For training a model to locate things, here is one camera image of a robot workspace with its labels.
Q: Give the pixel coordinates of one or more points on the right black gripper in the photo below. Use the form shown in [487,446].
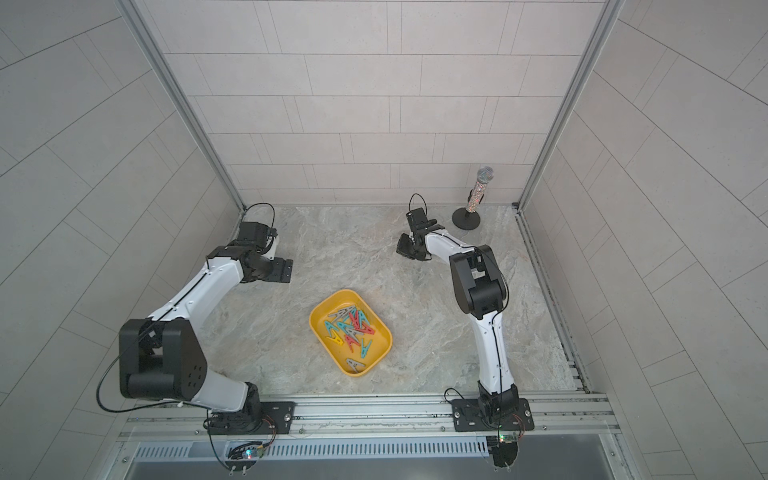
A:
[405,248]

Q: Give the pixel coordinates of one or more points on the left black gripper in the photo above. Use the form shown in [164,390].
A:
[278,271]

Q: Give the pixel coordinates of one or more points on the yellow plastic storage box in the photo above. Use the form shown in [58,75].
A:
[342,308]

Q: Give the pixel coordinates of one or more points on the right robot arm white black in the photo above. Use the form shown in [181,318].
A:
[481,292]

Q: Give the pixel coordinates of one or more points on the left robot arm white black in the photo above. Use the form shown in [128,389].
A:
[160,355]

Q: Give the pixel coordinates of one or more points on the teal clothespin in box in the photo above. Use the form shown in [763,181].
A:
[332,330]

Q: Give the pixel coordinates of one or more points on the yellow clothespin in box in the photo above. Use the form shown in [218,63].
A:
[336,338]

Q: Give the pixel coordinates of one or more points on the red clothespin in box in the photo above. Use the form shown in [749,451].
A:
[363,327]

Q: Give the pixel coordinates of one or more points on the grey clothespin in box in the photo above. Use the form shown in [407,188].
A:
[355,366]

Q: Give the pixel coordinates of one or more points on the glitter microphone on black stand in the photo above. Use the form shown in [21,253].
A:
[467,218]

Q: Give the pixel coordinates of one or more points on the left green circuit board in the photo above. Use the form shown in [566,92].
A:
[243,457]

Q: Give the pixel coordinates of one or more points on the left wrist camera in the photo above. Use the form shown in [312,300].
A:
[269,250]

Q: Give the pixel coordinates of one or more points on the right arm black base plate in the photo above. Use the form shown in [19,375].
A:
[470,416]

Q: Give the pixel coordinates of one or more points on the aluminium mounting rail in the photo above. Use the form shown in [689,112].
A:
[430,415]

